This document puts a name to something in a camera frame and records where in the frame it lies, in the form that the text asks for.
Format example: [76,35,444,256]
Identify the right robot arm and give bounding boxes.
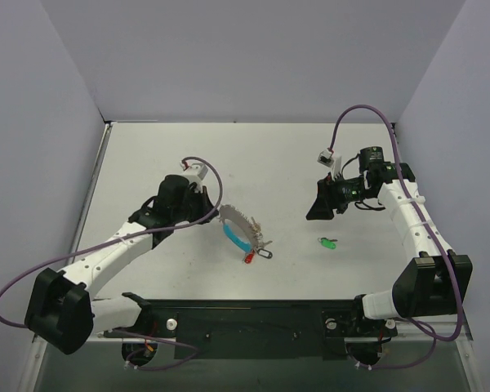
[306,146,473,334]

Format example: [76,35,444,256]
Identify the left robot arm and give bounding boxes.
[24,164,218,354]

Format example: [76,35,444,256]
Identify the red key tag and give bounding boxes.
[243,252,256,265]

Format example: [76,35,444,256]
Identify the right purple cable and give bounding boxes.
[327,104,465,372]

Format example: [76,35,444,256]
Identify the aluminium frame rail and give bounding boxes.
[33,305,473,343]

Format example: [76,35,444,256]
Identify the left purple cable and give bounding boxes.
[0,155,225,372]

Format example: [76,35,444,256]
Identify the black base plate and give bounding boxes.
[127,299,397,360]

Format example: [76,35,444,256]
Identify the purple cable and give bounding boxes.
[0,155,225,372]
[327,104,465,372]

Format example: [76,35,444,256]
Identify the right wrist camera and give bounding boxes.
[317,148,342,179]

